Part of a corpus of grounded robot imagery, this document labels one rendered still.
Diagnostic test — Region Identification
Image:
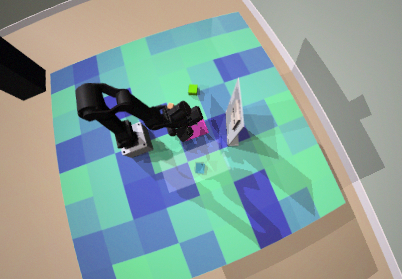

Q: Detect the teal block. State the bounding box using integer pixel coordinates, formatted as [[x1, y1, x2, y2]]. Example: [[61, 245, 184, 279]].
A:
[[195, 163, 205, 173]]

